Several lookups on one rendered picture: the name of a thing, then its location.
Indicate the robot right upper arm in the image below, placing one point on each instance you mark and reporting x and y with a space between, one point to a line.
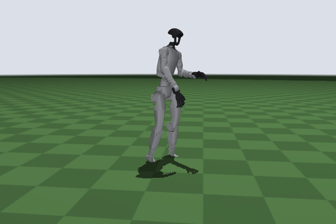
163 58

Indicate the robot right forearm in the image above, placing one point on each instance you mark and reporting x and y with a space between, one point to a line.
170 79

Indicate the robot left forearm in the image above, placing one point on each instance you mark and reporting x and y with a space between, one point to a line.
188 74

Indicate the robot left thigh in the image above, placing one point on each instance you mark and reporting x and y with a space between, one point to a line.
175 113

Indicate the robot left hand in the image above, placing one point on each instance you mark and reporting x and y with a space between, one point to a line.
199 74

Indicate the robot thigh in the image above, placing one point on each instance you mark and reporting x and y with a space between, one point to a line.
159 110
175 113

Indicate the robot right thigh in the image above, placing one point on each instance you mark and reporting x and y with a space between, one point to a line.
159 110

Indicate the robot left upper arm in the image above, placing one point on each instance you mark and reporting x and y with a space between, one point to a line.
180 66

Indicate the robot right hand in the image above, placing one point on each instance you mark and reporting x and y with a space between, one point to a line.
179 97

